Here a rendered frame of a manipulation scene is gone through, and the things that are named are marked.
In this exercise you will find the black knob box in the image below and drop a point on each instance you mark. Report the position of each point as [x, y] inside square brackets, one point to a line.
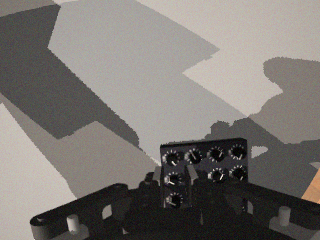
[226, 152]

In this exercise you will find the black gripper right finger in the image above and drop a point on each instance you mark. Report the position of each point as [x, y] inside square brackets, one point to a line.
[296, 217]

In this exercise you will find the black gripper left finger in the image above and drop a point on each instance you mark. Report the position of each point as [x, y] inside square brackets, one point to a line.
[83, 217]

